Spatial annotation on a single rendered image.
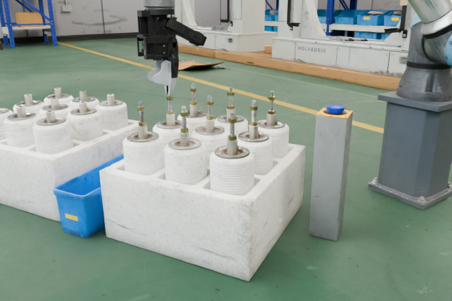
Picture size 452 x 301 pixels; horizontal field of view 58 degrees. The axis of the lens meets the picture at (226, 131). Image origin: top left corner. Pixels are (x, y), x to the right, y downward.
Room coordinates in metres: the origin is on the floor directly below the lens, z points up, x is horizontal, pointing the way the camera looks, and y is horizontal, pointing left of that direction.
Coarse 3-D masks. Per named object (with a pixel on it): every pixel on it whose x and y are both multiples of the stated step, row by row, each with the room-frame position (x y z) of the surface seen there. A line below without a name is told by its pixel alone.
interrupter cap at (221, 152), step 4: (220, 148) 0.84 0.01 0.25; (224, 148) 0.83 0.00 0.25; (240, 148) 0.83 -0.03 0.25; (244, 148) 0.84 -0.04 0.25; (216, 152) 0.81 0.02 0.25; (220, 152) 0.81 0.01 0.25; (224, 152) 0.82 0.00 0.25; (240, 152) 0.82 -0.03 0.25; (244, 152) 0.81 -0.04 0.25; (248, 152) 0.81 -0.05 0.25; (220, 156) 0.79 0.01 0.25; (224, 156) 0.79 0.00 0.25; (228, 156) 0.79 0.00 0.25; (232, 156) 0.79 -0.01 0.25; (236, 156) 0.79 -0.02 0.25; (240, 156) 0.79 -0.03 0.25; (244, 156) 0.79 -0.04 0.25
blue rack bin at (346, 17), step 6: (342, 12) 6.69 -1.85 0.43; (348, 12) 6.78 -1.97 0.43; (354, 12) 6.85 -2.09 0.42; (360, 12) 6.77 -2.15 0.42; (336, 18) 6.55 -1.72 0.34; (342, 18) 6.46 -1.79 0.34; (348, 18) 6.37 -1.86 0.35; (354, 18) 6.32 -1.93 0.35; (348, 24) 6.38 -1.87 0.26; (354, 24) 6.34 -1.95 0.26
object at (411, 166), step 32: (384, 96) 1.15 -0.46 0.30; (384, 128) 1.18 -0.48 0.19; (416, 128) 1.08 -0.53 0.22; (448, 128) 1.09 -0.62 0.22; (384, 160) 1.15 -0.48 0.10; (416, 160) 1.07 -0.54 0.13; (448, 160) 1.10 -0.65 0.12; (384, 192) 1.12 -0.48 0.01; (416, 192) 1.06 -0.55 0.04; (448, 192) 1.10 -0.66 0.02
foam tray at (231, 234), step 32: (288, 160) 0.95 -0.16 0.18; (128, 192) 0.85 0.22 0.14; (160, 192) 0.81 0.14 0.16; (192, 192) 0.78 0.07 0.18; (256, 192) 0.77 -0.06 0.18; (288, 192) 0.93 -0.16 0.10; (128, 224) 0.86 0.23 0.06; (160, 224) 0.81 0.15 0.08; (192, 224) 0.78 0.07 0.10; (224, 224) 0.74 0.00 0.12; (256, 224) 0.75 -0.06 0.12; (192, 256) 0.78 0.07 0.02; (224, 256) 0.74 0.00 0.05; (256, 256) 0.75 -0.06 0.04
